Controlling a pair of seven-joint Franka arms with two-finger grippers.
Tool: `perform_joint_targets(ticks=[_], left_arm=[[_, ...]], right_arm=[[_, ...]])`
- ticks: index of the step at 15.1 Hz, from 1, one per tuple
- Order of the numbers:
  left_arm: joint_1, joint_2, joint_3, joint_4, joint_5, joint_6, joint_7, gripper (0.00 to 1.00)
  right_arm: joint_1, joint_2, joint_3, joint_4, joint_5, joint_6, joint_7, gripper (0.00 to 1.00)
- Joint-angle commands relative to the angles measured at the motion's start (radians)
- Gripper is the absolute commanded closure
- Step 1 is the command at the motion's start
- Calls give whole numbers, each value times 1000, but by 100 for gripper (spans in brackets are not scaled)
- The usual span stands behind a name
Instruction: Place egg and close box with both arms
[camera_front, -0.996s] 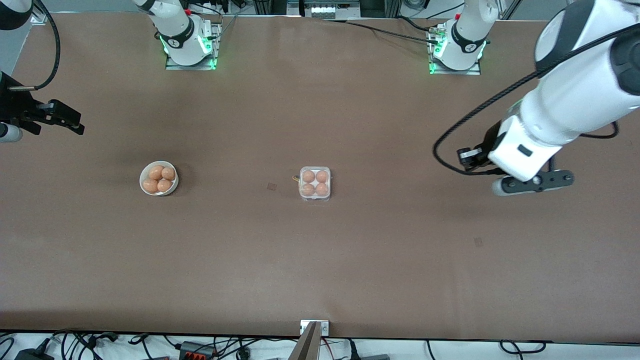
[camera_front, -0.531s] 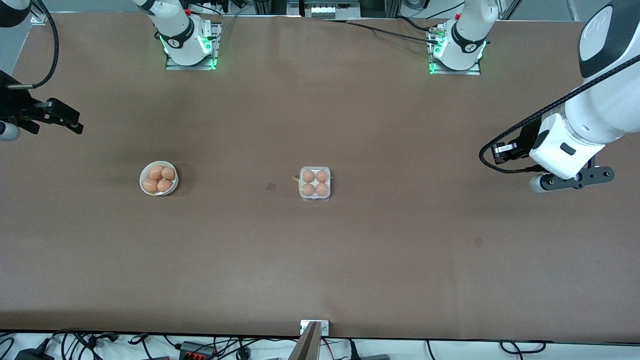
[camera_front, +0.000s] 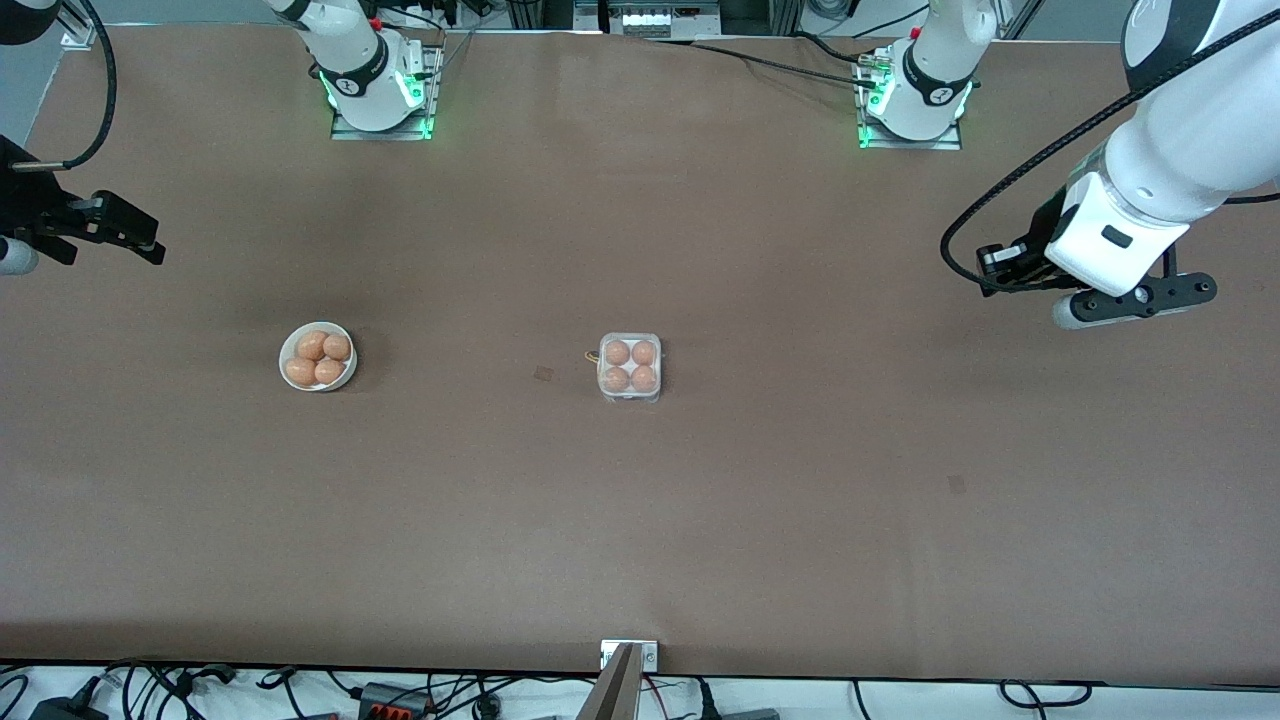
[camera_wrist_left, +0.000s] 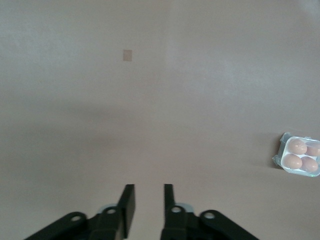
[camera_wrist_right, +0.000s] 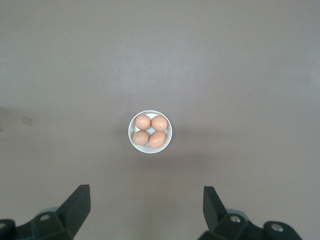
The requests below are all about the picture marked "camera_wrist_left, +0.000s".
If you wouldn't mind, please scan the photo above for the clear plastic egg box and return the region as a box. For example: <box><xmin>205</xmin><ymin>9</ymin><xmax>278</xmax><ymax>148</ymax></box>
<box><xmin>271</xmin><ymin>131</ymin><xmax>320</xmax><ymax>177</ymax></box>

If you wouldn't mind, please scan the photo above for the brown table cover sheet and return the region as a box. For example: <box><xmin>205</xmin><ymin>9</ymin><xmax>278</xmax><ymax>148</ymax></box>
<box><xmin>0</xmin><ymin>0</ymin><xmax>320</xmax><ymax>240</ymax></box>

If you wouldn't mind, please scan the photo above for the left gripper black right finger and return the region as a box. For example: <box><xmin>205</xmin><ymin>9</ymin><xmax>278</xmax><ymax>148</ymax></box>
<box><xmin>159</xmin><ymin>184</ymin><xmax>261</xmax><ymax>240</ymax></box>

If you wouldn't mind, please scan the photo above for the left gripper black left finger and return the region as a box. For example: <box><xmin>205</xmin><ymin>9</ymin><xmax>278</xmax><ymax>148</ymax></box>
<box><xmin>24</xmin><ymin>184</ymin><xmax>137</xmax><ymax>240</ymax></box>

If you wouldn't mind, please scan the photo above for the brown egg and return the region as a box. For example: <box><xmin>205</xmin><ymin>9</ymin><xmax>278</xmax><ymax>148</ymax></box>
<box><xmin>306</xmin><ymin>142</ymin><xmax>320</xmax><ymax>156</ymax></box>
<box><xmin>301</xmin><ymin>156</ymin><xmax>319</xmax><ymax>173</ymax></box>
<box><xmin>284</xmin><ymin>153</ymin><xmax>303</xmax><ymax>170</ymax></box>
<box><xmin>288</xmin><ymin>139</ymin><xmax>308</xmax><ymax>155</ymax></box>

